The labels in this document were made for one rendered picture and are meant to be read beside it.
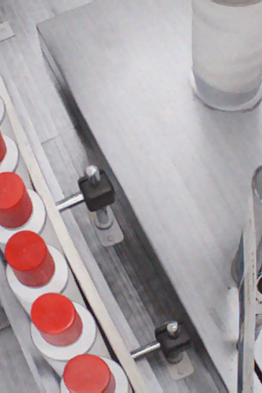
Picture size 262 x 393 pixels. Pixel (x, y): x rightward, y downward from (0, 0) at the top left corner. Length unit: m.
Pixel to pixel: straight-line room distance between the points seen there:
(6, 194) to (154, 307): 0.27
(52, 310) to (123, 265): 0.29
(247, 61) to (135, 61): 0.17
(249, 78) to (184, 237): 0.18
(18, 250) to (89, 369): 0.10
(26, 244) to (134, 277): 0.27
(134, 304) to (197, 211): 0.12
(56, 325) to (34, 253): 0.06
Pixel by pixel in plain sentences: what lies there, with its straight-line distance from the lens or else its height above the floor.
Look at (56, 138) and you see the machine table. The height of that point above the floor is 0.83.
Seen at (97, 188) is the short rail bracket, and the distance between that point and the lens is 0.70.
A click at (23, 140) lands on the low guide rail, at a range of 0.75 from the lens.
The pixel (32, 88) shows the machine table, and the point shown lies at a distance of 0.89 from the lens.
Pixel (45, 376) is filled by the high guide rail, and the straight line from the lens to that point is 0.60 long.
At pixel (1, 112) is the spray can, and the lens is 0.62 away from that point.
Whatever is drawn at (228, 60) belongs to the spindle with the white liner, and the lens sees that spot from 0.71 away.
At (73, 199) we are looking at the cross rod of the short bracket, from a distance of 0.71.
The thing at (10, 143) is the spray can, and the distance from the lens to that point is 0.59.
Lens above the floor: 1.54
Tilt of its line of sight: 63 degrees down
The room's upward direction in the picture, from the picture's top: 8 degrees counter-clockwise
